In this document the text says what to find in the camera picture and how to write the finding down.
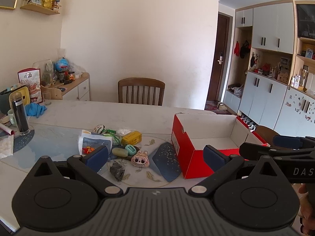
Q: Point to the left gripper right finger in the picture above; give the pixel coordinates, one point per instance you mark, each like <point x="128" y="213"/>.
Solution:
<point x="224" y="168"/>

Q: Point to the dark granule plastic bag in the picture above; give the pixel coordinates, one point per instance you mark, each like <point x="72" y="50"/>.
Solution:
<point x="117" y="170"/>

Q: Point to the wooden dining chair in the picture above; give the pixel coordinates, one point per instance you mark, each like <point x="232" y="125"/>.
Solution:
<point x="144" y="91"/>

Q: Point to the white crystal plastic bag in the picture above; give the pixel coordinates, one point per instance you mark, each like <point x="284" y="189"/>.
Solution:
<point x="123" y="131"/>

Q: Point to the blue globe toy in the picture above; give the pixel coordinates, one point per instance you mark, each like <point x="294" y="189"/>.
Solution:
<point x="61" y="65"/>

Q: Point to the red shoe box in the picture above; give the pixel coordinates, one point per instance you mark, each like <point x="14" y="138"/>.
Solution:
<point x="192" y="132"/>

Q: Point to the dark glass jar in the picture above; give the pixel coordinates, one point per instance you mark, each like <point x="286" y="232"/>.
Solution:
<point x="19" y="113"/>

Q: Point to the red orange flower charm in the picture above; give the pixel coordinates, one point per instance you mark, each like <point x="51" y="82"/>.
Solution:
<point x="87" y="150"/>

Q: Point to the white cabinet wall unit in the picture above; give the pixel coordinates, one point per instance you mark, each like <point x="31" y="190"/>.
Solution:
<point x="271" y="75"/>

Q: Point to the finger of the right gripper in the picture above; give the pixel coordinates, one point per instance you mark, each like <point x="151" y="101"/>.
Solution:
<point x="287" y="142"/>

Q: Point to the wooden wall shelf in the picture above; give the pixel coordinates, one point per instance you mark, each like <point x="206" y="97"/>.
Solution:
<point x="29" y="5"/>

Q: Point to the pale green soap bar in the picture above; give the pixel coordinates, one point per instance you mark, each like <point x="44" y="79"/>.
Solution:
<point x="120" y="152"/>

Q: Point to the pink bunny plush keychain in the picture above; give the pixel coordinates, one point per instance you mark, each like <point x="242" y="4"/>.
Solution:
<point x="140" y="160"/>

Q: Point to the green pink plush pouch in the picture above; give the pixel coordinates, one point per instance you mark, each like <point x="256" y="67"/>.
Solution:
<point x="99" y="129"/>

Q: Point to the blue cloth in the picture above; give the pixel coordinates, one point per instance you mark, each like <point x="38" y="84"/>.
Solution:
<point x="35" y="110"/>

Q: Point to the right human hand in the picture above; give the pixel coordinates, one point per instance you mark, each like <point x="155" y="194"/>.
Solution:
<point x="307" y="212"/>

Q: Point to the grey gear correction tape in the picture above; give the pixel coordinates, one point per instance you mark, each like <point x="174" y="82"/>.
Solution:
<point x="116" y="139"/>

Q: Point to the white wooden sideboard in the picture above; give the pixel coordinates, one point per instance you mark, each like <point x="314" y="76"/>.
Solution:
<point x="78" y="90"/>

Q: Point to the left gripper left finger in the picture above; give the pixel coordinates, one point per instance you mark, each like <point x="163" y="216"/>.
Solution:
<point x="85" y="169"/>

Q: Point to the red white snack bag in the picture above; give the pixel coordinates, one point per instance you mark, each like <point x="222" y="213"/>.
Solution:
<point x="31" y="77"/>

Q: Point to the dark brown door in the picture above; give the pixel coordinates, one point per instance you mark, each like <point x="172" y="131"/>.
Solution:
<point x="223" y="37"/>

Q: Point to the teal egg pencil sharpener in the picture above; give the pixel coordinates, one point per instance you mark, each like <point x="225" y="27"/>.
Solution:
<point x="131" y="150"/>

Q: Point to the yellow small carton box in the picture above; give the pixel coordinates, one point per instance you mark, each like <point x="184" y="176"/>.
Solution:
<point x="132" y="138"/>

